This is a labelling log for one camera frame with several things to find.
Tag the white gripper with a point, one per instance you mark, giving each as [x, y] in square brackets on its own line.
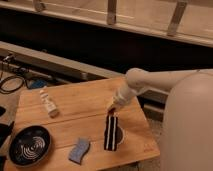
[121, 98]

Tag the red pepper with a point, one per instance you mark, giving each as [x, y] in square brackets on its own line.
[111, 111]

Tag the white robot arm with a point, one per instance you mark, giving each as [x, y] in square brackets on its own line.
[187, 134]

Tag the black white striped cloth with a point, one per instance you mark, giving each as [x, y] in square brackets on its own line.
[110, 140]

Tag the black round coaster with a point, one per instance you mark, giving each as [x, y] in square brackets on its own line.
[120, 135]

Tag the white plastic bottle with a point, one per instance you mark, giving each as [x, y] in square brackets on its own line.
[48, 103]

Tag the blue sponge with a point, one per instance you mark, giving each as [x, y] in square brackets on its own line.
[81, 148]

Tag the blue box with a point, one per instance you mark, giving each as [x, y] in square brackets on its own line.
[37, 84]

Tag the black patterned plate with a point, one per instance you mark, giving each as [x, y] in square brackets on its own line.
[29, 146]

